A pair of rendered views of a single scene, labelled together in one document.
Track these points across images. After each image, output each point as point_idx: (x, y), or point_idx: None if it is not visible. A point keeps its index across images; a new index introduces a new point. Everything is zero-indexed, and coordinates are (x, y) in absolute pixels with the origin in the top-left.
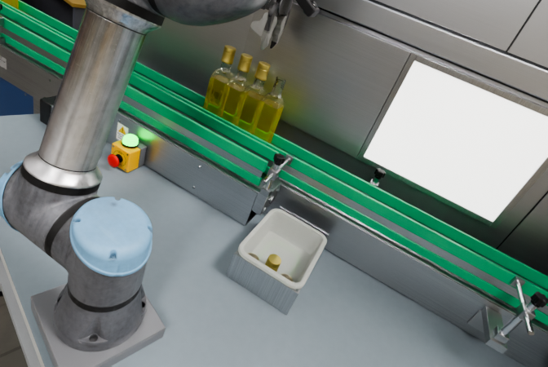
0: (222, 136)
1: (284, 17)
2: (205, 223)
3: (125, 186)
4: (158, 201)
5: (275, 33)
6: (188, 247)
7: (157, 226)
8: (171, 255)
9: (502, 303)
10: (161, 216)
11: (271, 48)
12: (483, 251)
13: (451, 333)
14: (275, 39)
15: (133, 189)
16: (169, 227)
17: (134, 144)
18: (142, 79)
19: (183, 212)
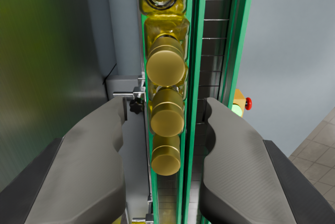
0: (242, 29)
1: (79, 216)
2: None
3: (254, 77)
4: (255, 43)
5: (121, 140)
6: None
7: (288, 19)
8: None
9: None
10: (273, 26)
11: (126, 98)
12: None
13: None
14: (120, 115)
15: (253, 69)
16: (284, 9)
17: (237, 106)
18: (189, 172)
19: (255, 14)
